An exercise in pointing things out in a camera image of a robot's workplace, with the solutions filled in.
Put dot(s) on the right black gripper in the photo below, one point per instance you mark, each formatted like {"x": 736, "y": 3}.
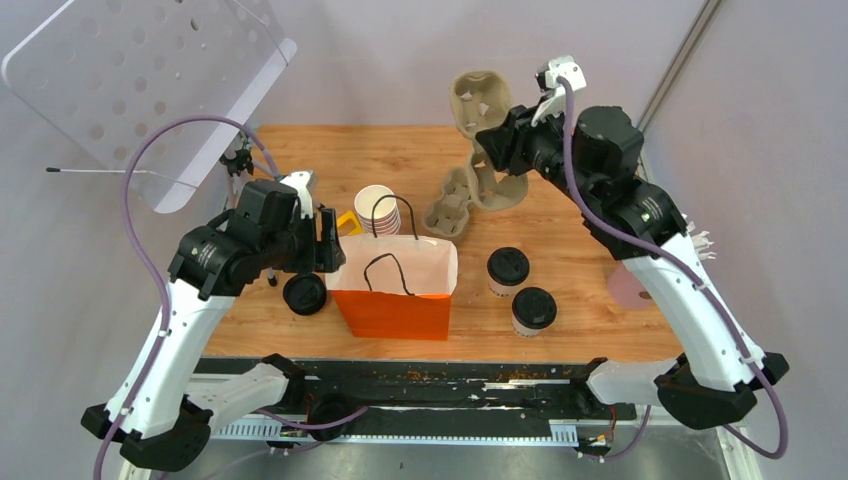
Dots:
{"x": 507, "y": 148}

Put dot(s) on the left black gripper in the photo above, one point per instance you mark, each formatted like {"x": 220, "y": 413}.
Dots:
{"x": 324, "y": 255}

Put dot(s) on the single pulp cup carrier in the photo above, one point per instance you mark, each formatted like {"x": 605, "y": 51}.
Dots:
{"x": 479, "y": 101}

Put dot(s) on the orange paper bag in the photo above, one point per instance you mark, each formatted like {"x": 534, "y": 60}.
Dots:
{"x": 396, "y": 286}

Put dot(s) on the black coffee cup lid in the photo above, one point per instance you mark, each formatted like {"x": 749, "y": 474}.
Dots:
{"x": 508, "y": 266}

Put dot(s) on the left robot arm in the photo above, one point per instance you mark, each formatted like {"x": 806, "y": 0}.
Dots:
{"x": 157, "y": 421}

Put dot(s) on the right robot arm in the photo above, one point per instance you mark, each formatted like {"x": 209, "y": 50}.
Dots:
{"x": 715, "y": 379}

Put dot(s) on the yellow plastic triangle holder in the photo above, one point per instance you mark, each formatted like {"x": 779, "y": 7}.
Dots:
{"x": 348, "y": 224}

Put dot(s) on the stack of white paper cups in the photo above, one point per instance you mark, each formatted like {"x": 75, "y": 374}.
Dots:
{"x": 377, "y": 210}

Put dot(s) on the stacked pulp cup carriers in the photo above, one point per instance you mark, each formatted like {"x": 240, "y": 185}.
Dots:
{"x": 449, "y": 216}

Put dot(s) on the white tripod stand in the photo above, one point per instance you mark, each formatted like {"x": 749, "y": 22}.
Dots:
{"x": 236, "y": 162}

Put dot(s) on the pink cup of wrapped straws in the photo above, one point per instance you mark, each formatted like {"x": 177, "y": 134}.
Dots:
{"x": 628, "y": 292}

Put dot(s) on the clear perforated acrylic panel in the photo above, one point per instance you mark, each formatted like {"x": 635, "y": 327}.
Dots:
{"x": 107, "y": 74}

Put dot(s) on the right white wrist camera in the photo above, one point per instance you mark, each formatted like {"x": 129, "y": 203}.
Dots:
{"x": 553, "y": 101}

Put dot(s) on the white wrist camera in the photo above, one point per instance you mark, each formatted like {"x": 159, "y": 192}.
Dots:
{"x": 553, "y": 101}
{"x": 303, "y": 182}

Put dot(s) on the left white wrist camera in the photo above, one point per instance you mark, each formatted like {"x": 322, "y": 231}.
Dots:
{"x": 303, "y": 182}

